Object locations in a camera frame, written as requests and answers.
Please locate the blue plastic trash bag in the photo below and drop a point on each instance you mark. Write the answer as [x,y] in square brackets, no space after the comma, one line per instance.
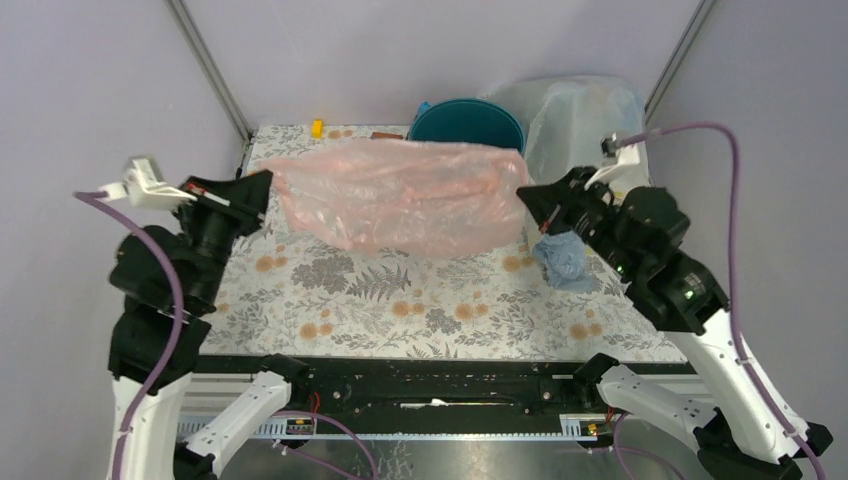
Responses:
[563,259]

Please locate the large translucent bag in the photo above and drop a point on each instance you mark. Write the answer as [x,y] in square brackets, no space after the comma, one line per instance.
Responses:
[566,118]

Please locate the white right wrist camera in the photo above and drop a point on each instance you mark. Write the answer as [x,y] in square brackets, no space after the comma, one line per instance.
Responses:
[625,155]

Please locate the pink plastic trash bag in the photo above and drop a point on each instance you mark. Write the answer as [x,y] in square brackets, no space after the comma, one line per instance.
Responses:
[431,199]

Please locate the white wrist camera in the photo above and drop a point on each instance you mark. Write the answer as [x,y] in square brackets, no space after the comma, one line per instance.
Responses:
[144,186]
[625,155]

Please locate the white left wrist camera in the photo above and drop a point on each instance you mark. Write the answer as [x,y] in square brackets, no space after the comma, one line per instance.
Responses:
[144,186]

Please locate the floral table mat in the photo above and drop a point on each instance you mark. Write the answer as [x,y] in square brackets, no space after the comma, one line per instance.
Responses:
[287,292]

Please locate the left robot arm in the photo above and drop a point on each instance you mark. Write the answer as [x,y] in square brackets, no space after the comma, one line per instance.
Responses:
[170,282]

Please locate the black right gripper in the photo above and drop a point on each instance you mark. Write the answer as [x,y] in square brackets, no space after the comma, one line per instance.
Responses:
[549,203]

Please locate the yellow toy block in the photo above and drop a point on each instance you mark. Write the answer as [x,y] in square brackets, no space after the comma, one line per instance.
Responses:
[317,129]

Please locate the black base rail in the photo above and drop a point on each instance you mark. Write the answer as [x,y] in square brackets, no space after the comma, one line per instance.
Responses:
[445,397]

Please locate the orange-brown wooden block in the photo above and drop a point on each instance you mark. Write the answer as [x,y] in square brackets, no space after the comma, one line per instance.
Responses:
[386,136]

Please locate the teal plastic trash bin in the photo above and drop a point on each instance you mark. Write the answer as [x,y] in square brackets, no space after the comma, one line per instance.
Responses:
[469,120]

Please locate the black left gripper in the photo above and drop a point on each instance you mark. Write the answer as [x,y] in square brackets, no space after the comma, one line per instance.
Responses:
[250,193]

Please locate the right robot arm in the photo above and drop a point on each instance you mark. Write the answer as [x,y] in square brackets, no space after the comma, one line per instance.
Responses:
[747,431]

